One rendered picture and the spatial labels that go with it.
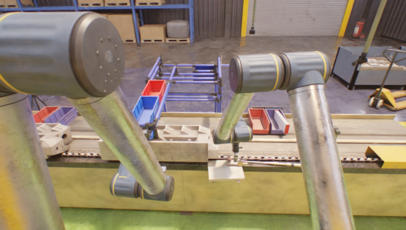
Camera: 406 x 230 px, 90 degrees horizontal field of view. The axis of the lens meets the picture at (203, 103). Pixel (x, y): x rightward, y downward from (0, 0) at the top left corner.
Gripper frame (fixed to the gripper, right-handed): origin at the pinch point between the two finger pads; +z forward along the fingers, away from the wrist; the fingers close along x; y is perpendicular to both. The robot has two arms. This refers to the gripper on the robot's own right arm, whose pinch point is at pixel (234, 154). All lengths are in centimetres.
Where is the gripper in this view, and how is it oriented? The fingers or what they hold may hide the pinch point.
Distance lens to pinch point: 183.3
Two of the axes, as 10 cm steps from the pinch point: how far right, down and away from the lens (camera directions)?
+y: 10.0, 0.0, -0.3
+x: 0.2, -4.8, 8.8
